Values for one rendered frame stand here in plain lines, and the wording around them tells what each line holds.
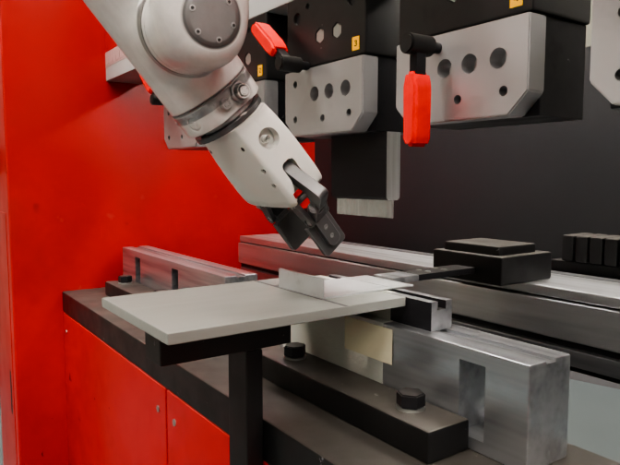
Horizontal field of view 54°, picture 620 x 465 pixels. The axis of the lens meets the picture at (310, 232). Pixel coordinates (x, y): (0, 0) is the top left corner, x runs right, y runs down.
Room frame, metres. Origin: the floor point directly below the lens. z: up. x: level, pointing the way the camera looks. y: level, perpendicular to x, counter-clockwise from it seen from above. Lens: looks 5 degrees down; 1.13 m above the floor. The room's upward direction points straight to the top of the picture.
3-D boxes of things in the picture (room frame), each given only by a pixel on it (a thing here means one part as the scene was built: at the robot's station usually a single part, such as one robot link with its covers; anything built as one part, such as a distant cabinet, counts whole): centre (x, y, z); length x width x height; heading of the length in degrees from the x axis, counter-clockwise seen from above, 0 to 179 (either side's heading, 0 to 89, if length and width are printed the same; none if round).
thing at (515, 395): (0.67, -0.09, 0.92); 0.39 x 0.06 x 0.10; 35
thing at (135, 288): (1.17, 0.33, 0.89); 0.30 x 0.05 x 0.03; 35
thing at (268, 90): (0.89, 0.07, 1.26); 0.15 x 0.09 x 0.17; 35
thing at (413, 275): (0.81, -0.20, 1.01); 0.26 x 0.12 x 0.05; 125
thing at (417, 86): (0.55, -0.10, 1.20); 0.04 x 0.02 x 0.10; 125
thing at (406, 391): (0.56, -0.10, 0.91); 0.03 x 0.03 x 0.02
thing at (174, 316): (0.63, 0.06, 1.00); 0.26 x 0.18 x 0.01; 125
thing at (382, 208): (0.71, -0.06, 1.13); 0.10 x 0.02 x 0.10; 35
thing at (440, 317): (0.69, -0.08, 0.99); 0.20 x 0.03 x 0.03; 35
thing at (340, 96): (0.73, -0.05, 1.26); 0.15 x 0.09 x 0.17; 35
